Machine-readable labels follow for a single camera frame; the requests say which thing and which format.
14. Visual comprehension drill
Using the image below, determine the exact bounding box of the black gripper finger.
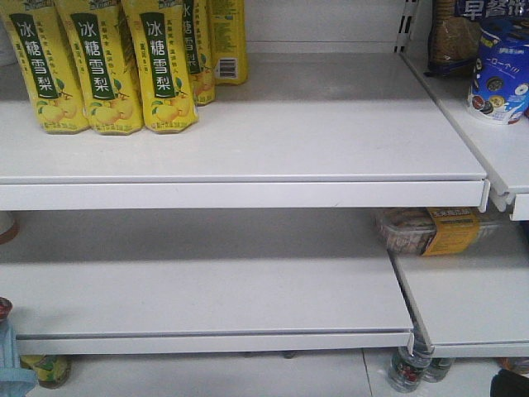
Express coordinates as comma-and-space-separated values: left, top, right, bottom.
489, 369, 529, 397

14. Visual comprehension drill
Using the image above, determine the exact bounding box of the light blue plastic basket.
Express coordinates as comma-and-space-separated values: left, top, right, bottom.
1, 321, 37, 397

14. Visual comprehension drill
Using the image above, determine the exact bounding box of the red aluminium coke bottle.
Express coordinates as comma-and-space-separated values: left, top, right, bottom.
0, 297, 13, 323

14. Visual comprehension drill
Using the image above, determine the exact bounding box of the clear water bottle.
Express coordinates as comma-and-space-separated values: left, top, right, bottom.
388, 331, 432, 393

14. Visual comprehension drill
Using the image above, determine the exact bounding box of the boxed cracker pack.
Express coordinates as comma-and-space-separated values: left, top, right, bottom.
374, 207, 508, 256

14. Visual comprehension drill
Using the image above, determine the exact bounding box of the white metal shelf unit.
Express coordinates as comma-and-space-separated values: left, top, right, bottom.
1, 1, 528, 396

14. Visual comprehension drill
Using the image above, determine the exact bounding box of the blue oreo cup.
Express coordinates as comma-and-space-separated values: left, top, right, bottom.
467, 17, 528, 125

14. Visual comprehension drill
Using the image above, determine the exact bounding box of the blue biscuit bag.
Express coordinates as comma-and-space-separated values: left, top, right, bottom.
427, 1, 528, 77

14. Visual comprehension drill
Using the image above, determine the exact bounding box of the yellow pear drink bottle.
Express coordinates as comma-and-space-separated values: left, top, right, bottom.
55, 1, 144, 136
1, 1, 89, 134
122, 1, 198, 134
207, 0, 249, 85
183, 0, 216, 106

